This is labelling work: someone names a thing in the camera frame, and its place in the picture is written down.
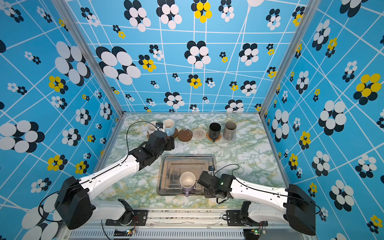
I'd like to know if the black metal mug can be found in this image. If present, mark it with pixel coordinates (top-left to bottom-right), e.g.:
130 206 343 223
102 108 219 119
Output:
208 123 221 142

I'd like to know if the metal serving tray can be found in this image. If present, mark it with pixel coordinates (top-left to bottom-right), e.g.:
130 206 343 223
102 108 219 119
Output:
157 155 216 196

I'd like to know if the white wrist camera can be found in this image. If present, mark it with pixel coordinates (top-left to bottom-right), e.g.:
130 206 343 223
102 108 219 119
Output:
208 166 216 176
156 122 165 132

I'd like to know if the aluminium corner post right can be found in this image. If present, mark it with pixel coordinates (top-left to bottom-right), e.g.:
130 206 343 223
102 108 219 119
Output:
260 0 321 117

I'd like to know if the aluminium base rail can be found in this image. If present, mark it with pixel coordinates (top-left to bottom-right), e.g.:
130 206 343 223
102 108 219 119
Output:
57 209 317 240

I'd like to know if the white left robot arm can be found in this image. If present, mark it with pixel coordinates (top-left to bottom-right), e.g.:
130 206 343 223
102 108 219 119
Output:
55 131 175 230

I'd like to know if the white mug purple handle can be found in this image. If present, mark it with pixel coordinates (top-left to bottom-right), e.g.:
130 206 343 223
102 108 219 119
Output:
180 172 196 197

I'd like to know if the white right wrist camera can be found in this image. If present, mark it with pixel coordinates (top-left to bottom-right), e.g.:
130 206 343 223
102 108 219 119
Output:
208 166 216 176

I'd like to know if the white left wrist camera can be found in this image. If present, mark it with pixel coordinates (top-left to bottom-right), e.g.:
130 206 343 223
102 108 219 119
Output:
156 122 165 132

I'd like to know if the multicolour woven round coaster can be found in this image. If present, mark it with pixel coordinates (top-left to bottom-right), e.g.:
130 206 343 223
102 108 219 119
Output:
193 128 207 140

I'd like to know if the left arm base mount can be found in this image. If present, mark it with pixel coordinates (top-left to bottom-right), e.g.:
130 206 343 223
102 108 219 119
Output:
105 210 149 227

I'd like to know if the aluminium corner post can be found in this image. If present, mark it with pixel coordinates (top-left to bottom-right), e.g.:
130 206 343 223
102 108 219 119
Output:
52 1 124 118
260 0 321 117

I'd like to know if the white ceramic mug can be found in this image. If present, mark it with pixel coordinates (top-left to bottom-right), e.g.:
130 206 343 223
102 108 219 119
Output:
147 121 157 135

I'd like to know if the rusty brown round coaster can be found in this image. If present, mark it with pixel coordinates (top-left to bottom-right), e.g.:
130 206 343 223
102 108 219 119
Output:
178 129 193 142

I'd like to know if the stainless steel mug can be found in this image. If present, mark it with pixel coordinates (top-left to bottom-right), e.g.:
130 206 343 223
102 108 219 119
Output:
223 121 237 141

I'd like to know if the dark brown round wooden coaster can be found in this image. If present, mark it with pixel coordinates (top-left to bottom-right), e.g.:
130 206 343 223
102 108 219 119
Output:
172 128 179 138

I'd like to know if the tan rattan round coaster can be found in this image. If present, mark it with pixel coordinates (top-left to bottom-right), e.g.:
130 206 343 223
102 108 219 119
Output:
206 133 222 142

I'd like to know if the aluminium corner post left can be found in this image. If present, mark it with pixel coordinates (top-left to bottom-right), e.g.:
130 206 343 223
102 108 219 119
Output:
52 1 124 118

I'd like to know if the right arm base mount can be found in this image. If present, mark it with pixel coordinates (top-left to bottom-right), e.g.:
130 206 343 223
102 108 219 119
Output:
223 210 269 228

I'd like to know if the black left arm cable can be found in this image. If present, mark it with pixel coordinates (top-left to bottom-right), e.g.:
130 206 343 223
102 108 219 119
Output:
125 120 157 157

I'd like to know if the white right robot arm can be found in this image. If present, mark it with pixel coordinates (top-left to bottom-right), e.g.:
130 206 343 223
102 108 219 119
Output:
197 171 317 236

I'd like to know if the white mug blue handle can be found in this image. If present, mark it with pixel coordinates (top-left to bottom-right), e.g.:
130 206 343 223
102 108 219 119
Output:
163 119 176 137

